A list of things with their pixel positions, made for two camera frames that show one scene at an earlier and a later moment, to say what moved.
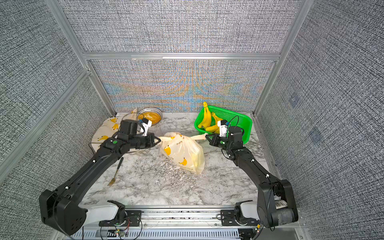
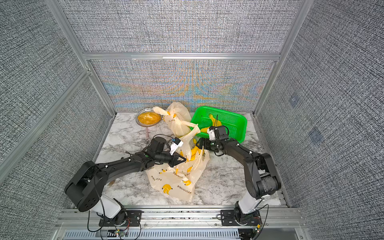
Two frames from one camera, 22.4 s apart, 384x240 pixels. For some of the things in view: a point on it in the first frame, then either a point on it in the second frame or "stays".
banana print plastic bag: [111, 126] to [180, 180]
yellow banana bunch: [206, 121] to [194, 150]
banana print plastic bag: [183, 151] to [177, 117]
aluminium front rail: [204, 224] stays
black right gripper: [214, 142] to [202, 139]
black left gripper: [150, 136] to [174, 160]
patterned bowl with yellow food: [152, 114] stays
